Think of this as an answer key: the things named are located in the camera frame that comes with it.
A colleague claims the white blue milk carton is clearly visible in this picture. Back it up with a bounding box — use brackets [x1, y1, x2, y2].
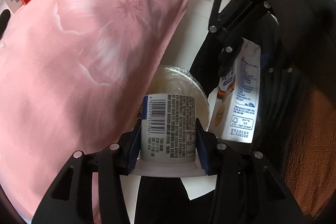
[209, 39, 261, 143]

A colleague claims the white yogurt cup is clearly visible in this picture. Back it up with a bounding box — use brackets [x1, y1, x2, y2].
[132, 94, 206, 178]

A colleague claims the pink floral bedspread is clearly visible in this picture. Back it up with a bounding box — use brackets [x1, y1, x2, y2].
[1, 0, 189, 220]

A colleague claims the black foam cylinder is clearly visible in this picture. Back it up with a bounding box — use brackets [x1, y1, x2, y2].
[0, 9, 11, 39]

